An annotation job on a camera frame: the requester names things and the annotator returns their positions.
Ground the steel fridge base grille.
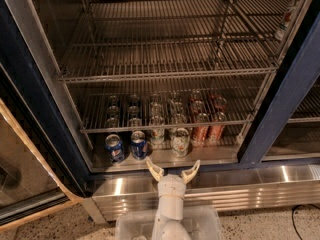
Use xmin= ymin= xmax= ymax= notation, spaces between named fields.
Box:
xmin=83 ymin=164 xmax=320 ymax=224

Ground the clear plastic bin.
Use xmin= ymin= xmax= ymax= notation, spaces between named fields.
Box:
xmin=115 ymin=206 xmax=224 ymax=240

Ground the bottle on upper shelf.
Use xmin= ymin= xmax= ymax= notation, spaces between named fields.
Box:
xmin=275 ymin=0 xmax=300 ymax=41

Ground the blue pepsi can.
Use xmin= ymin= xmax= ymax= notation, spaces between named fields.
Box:
xmin=131 ymin=131 xmax=148 ymax=160
xmin=105 ymin=134 xmax=125 ymax=163

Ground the glass fridge door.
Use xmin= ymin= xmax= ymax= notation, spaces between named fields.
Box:
xmin=0 ymin=63 xmax=84 ymax=232

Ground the blue pepsi can right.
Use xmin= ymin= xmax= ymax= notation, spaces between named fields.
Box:
xmin=131 ymin=131 xmax=148 ymax=160

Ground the middle wire shelf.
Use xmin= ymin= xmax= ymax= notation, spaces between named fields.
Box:
xmin=81 ymin=75 xmax=264 ymax=133

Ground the blue fridge centre post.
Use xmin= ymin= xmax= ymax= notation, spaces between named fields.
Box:
xmin=240 ymin=14 xmax=320 ymax=167

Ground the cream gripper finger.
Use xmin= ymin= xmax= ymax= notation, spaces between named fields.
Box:
xmin=146 ymin=157 xmax=164 ymax=182
xmin=181 ymin=160 xmax=201 ymax=184

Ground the wire shelf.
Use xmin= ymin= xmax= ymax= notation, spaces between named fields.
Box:
xmin=59 ymin=0 xmax=289 ymax=83
xmin=81 ymin=75 xmax=264 ymax=133

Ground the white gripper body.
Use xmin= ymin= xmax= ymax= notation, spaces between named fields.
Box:
xmin=158 ymin=174 xmax=186 ymax=198

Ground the blue pepsi can left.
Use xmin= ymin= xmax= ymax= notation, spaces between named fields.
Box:
xmin=105 ymin=134 xmax=125 ymax=163

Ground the upper wire shelf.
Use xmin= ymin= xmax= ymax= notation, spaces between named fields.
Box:
xmin=59 ymin=0 xmax=289 ymax=83

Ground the black cable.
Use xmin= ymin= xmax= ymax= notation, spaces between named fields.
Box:
xmin=291 ymin=203 xmax=320 ymax=240

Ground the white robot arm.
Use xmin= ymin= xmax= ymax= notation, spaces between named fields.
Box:
xmin=146 ymin=158 xmax=200 ymax=240

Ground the red cola can left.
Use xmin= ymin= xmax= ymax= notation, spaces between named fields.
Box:
xmin=192 ymin=113 xmax=209 ymax=145

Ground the red cola can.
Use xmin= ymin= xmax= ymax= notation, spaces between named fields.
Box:
xmin=208 ymin=112 xmax=226 ymax=142
xmin=192 ymin=113 xmax=209 ymax=145

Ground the red cola can right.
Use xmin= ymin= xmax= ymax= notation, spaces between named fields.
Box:
xmin=208 ymin=112 xmax=226 ymax=142

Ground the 7up can behind picked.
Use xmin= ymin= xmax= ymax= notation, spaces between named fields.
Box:
xmin=169 ymin=114 xmax=187 ymax=135

